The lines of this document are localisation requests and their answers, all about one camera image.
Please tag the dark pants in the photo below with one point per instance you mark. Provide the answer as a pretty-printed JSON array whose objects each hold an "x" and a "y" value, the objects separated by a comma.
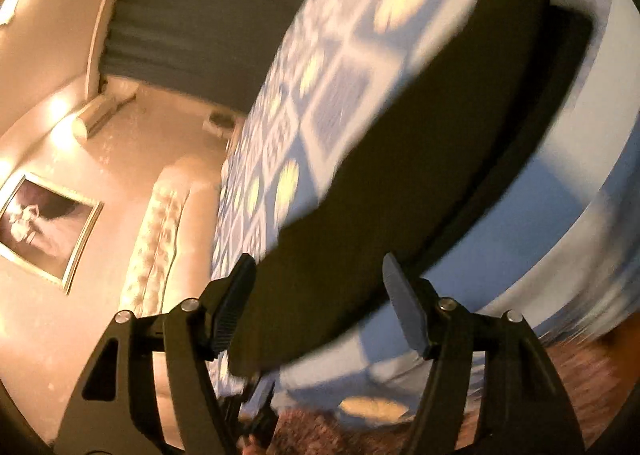
[{"x": 400, "y": 160}]

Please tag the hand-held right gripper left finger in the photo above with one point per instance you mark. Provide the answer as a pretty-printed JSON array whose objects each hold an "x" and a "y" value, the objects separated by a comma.
[{"x": 234, "y": 307}]

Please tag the bed with blue patterned cover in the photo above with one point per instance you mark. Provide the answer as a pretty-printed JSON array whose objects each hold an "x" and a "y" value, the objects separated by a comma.
[{"x": 340, "y": 100}]

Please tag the framed wall picture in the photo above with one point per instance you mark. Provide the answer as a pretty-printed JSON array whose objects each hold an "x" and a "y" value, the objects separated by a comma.
[{"x": 42, "y": 225}]

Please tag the dark curtain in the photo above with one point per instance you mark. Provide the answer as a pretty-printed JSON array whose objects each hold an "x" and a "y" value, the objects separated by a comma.
[{"x": 200, "y": 10}]

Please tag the white tufted headboard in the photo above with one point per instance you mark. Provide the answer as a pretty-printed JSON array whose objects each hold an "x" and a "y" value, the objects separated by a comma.
[{"x": 150, "y": 245}]

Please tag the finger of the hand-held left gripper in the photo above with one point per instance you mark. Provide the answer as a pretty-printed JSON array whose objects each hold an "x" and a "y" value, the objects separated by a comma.
[{"x": 257, "y": 415}]

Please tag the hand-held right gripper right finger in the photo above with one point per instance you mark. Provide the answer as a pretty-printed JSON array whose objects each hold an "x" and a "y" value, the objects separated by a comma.
[{"x": 406, "y": 307}]

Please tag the white air conditioner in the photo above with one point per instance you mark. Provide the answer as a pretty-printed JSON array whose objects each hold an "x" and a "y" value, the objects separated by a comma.
[{"x": 100, "y": 112}]

